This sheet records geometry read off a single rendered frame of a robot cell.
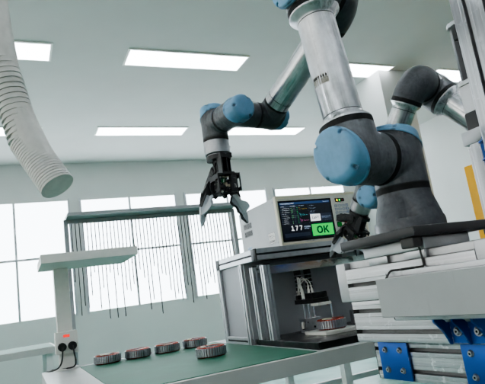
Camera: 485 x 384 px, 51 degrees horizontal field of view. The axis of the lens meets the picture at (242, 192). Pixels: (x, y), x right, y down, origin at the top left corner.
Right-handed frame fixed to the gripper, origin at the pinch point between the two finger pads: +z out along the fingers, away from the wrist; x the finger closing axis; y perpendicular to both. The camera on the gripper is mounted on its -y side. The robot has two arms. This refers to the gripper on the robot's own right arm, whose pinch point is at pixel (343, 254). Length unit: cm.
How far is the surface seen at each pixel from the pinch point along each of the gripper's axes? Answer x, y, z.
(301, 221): -9.4, -20.0, -3.5
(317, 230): -2.3, -17.7, -0.3
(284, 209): -17.1, -22.8, -7.4
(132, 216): -23, -329, 163
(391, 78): 277, -371, 3
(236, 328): -31, -16, 47
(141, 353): -69, -22, 61
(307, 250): -9.6, -9.9, 4.1
